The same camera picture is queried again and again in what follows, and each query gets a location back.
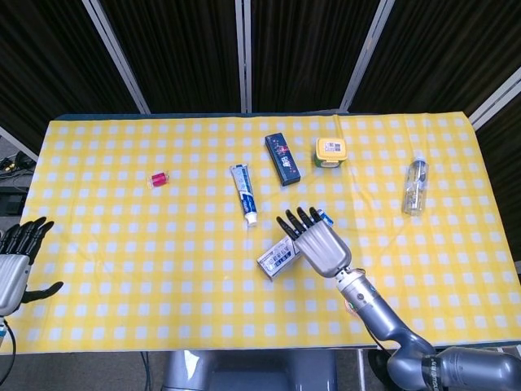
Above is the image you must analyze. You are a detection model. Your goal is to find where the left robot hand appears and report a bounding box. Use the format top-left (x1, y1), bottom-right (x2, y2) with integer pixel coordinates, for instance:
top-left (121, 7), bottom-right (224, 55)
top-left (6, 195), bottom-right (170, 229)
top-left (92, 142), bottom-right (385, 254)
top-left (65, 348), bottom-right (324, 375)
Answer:
top-left (0, 216), bottom-right (64, 317)

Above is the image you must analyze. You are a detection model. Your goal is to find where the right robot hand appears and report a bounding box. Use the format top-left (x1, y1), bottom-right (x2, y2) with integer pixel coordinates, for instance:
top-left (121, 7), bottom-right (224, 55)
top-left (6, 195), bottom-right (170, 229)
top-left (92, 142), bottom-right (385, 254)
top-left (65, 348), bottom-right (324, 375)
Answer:
top-left (276, 206), bottom-right (352, 277)

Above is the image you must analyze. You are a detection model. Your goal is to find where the blue and white toothpaste box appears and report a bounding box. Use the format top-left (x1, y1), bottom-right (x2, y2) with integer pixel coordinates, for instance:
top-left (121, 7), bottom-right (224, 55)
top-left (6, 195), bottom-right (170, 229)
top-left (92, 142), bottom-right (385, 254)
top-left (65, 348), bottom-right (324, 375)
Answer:
top-left (256, 209), bottom-right (335, 282)

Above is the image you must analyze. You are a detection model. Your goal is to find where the white blue toothpaste tube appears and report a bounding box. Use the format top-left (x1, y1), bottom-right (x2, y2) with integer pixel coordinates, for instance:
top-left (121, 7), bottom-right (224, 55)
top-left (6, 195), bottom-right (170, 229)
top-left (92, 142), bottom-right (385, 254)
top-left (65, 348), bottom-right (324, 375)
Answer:
top-left (229, 163), bottom-right (259, 227)

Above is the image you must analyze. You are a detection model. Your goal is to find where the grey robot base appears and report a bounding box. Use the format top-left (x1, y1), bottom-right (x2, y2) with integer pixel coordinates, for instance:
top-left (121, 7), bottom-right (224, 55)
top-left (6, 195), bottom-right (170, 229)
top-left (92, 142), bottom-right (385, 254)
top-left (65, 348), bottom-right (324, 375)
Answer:
top-left (160, 349), bottom-right (339, 391)

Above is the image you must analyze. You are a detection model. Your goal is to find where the dark blue rectangular box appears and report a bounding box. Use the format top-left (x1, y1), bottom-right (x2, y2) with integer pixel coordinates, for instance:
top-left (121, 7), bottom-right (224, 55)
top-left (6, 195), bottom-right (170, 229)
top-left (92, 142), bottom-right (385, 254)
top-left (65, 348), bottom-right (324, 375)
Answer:
top-left (265, 133), bottom-right (303, 187)

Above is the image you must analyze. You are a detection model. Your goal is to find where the yellow lidded green container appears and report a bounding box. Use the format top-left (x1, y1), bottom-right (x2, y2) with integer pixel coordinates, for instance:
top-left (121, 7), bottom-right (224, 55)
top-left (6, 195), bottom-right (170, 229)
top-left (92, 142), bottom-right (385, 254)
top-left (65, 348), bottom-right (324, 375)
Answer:
top-left (313, 137), bottom-right (349, 169)

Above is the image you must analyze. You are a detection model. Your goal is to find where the clear plastic bottle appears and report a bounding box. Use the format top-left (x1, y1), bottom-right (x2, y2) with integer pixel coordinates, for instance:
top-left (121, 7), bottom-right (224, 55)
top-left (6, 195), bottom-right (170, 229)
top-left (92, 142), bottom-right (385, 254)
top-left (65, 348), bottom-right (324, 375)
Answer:
top-left (401, 159), bottom-right (431, 216)

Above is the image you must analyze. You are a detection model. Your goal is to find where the yellow white checkered tablecloth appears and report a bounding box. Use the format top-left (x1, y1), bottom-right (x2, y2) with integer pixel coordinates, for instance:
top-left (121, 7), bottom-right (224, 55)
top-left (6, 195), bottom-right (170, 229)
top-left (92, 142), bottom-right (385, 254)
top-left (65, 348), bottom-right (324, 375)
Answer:
top-left (0, 112), bottom-right (521, 356)

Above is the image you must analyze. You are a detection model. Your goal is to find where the small red candy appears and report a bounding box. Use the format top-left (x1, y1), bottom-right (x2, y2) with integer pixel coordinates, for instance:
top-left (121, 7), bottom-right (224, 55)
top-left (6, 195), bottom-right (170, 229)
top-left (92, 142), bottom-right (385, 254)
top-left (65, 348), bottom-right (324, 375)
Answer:
top-left (147, 172), bottom-right (171, 189)

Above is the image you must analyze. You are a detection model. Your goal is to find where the black cable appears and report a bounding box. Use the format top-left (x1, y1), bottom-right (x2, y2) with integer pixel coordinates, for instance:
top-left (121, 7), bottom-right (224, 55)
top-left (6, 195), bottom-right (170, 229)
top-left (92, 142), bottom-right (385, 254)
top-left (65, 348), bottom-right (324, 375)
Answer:
top-left (0, 319), bottom-right (17, 391)

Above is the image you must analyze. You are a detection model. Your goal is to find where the black cables and equipment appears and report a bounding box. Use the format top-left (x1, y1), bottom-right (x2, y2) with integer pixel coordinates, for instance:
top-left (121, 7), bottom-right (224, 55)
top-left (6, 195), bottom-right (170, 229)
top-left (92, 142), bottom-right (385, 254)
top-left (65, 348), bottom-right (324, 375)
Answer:
top-left (0, 150), bottom-right (37, 217)

